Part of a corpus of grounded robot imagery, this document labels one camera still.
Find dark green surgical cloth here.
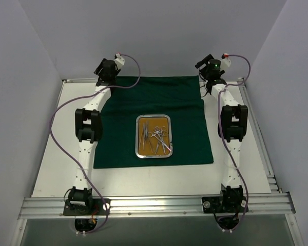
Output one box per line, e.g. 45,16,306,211
93,75,214,169

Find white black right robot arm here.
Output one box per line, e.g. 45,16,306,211
195,54,248,189

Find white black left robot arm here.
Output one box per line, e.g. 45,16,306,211
73,59,120,190

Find steel surgical scissors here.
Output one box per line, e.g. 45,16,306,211
154,126,171,151

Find steel tweezers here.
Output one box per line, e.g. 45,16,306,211
139,120,148,150

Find steel hemostat forceps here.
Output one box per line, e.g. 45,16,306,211
148,129,168,154

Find steel tray with brown liner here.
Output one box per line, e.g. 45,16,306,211
135,114,173,159

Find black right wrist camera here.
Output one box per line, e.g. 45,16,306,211
220,53,232,71

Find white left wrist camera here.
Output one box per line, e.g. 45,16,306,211
114,53,125,70

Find aluminium right frame rail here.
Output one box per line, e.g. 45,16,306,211
239,85,282,193

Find aluminium frame rail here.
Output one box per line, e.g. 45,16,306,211
239,85,282,193
18,193,295,219

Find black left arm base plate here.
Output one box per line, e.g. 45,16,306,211
63,187,111,216

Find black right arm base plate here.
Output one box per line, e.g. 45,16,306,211
201,186,248,214

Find aluminium front frame rail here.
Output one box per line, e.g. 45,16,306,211
18,193,295,219

